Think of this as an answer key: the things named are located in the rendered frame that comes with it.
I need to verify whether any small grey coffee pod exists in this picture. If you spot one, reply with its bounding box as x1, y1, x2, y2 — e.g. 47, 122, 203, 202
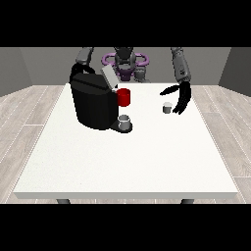
162, 101, 173, 115

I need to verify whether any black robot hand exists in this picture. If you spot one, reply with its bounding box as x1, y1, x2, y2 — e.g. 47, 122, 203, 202
159, 81, 192, 116
69, 62, 96, 83

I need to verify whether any pale grey machine lid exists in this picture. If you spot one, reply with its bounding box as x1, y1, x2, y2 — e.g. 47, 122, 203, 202
100, 64, 120, 89

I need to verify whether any grey trunk with purple rings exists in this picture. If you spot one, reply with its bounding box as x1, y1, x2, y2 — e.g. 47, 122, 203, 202
101, 47, 152, 84

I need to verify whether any red pod holder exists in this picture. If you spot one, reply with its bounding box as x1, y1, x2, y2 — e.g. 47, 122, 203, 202
117, 87, 131, 108

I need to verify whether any small grey cup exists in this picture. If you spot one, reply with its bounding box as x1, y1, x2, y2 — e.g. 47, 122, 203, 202
118, 114, 131, 130

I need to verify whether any black coffee machine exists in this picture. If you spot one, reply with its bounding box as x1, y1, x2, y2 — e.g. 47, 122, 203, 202
70, 72, 133, 134

